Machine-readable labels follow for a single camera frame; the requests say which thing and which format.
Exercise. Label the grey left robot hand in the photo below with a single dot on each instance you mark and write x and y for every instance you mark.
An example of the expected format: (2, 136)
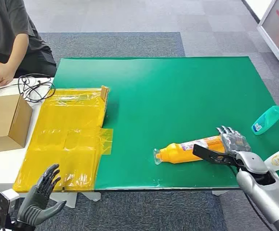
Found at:
(35, 201)

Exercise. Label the person's hand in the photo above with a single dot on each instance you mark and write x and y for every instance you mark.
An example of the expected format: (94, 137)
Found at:
(4, 73)

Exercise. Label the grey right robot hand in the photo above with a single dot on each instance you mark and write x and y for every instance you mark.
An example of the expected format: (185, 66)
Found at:
(234, 142)

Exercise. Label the orange bottle with printed label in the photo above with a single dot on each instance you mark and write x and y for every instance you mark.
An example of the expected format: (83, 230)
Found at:
(178, 153)

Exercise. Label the person's forearm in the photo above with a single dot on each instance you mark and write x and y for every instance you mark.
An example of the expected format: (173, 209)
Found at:
(17, 52)

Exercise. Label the teal plastic bottle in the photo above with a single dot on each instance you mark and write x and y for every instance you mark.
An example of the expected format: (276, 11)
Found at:
(267, 120)

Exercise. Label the brown cardboard box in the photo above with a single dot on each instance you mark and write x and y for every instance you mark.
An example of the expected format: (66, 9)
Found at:
(4, 122)

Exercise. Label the person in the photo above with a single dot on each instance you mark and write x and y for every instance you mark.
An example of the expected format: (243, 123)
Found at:
(7, 22)

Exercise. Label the white table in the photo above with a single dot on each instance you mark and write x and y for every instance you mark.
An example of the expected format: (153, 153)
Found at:
(0, 169)

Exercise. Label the yellow plastic-wrapped board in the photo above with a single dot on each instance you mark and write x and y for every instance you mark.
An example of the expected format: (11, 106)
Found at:
(69, 134)

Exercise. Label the green table mat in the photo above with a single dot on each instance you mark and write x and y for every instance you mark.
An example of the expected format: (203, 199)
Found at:
(166, 105)

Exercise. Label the white and red cabinet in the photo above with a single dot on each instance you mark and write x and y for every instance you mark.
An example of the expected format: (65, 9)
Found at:
(277, 25)

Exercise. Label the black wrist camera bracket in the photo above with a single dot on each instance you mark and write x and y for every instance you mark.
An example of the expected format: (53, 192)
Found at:
(209, 155)

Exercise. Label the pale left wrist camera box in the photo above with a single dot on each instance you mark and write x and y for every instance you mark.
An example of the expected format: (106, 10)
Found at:
(6, 204)

